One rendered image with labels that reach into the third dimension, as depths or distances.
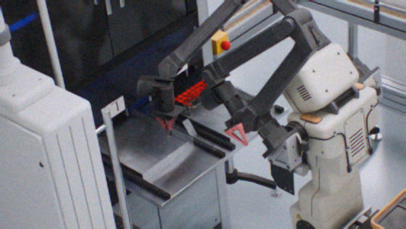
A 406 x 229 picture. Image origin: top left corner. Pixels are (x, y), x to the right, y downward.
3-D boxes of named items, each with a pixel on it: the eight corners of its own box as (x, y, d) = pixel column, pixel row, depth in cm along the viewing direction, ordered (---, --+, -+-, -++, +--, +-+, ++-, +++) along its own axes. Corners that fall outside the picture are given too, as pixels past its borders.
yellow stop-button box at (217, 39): (205, 50, 361) (203, 35, 357) (217, 43, 365) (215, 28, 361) (218, 56, 357) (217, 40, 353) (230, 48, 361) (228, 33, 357)
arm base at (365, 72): (360, 84, 287) (381, 68, 294) (344, 65, 289) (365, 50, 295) (347, 96, 295) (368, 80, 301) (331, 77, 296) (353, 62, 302)
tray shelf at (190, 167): (72, 157, 327) (72, 153, 326) (199, 72, 366) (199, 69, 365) (162, 209, 299) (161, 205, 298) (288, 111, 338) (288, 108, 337)
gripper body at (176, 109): (159, 103, 319) (158, 87, 314) (183, 111, 315) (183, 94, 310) (150, 113, 314) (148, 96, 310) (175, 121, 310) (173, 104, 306)
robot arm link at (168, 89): (170, 88, 304) (175, 78, 308) (151, 85, 305) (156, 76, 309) (171, 103, 308) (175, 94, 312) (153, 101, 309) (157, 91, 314)
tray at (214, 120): (166, 113, 341) (165, 106, 339) (211, 83, 356) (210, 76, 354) (230, 145, 321) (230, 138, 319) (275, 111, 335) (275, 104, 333)
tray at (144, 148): (81, 146, 329) (80, 139, 327) (131, 114, 343) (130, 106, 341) (143, 182, 309) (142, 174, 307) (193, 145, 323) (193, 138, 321)
